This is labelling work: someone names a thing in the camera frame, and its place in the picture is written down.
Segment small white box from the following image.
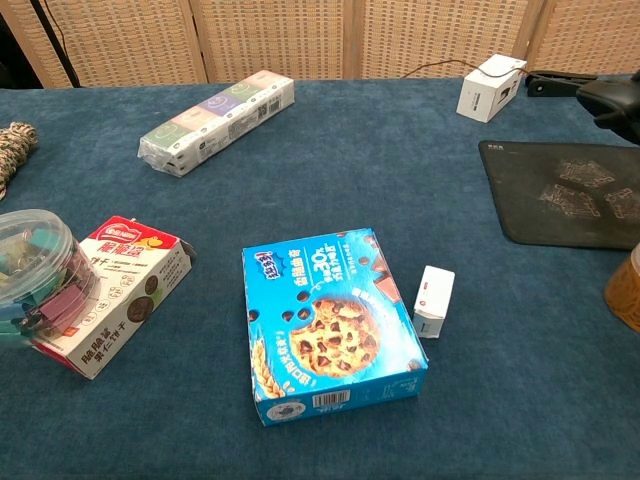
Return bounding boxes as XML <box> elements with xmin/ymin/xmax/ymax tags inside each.
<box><xmin>412</xmin><ymin>264</ymin><xmax>457</xmax><ymax>340</ymax></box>

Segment thin black cable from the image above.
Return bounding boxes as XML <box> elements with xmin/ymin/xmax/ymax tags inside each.
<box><xmin>399</xmin><ymin>58</ymin><xmax>531</xmax><ymax>81</ymax></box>

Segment blue table cloth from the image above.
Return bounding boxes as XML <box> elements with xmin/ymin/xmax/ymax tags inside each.
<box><xmin>0</xmin><ymin>74</ymin><xmax>640</xmax><ymax>480</ymax></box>

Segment coiled beige rope bundle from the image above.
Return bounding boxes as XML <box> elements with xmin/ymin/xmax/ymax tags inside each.
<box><xmin>0</xmin><ymin>121</ymin><xmax>40</xmax><ymax>201</ymax></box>

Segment blue chocolate cookie box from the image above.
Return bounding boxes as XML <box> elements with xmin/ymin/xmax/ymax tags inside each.
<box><xmin>241</xmin><ymin>227</ymin><xmax>430</xmax><ymax>428</ymax></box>

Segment woven folding screen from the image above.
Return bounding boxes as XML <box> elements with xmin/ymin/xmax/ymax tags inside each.
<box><xmin>0</xmin><ymin>0</ymin><xmax>640</xmax><ymax>90</ymax></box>

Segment black stapler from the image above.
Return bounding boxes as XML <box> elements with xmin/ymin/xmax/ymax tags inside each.
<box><xmin>523</xmin><ymin>69</ymin><xmax>601</xmax><ymax>97</ymax></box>

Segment wrapped tissue multipack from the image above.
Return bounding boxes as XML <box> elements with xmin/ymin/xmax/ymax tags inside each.
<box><xmin>138</xmin><ymin>69</ymin><xmax>296</xmax><ymax>178</ymax></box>

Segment black tripod stand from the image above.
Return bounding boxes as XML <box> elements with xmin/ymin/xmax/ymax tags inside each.
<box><xmin>29</xmin><ymin>0</ymin><xmax>81</xmax><ymax>89</ymax></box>

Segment round brown lidded container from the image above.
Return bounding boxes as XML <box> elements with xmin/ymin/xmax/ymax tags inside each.
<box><xmin>603</xmin><ymin>244</ymin><xmax>640</xmax><ymax>334</ymax></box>

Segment black mouse pad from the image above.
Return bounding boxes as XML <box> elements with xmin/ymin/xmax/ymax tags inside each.
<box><xmin>478</xmin><ymin>139</ymin><xmax>640</xmax><ymax>251</ymax></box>

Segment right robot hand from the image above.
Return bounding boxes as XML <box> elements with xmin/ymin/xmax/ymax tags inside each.
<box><xmin>592</xmin><ymin>69</ymin><xmax>640</xmax><ymax>147</ymax></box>

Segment red white biscuit box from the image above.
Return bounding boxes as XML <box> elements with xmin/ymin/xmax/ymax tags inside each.
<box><xmin>30</xmin><ymin>214</ymin><xmax>197</xmax><ymax>381</ymax></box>

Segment white rectangular carton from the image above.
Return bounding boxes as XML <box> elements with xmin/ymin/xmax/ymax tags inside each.
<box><xmin>455</xmin><ymin>53</ymin><xmax>529</xmax><ymax>124</ymax></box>

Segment clear jar of binder clips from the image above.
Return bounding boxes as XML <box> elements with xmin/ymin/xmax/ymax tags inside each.
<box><xmin>0</xmin><ymin>208</ymin><xmax>101</xmax><ymax>350</ymax></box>

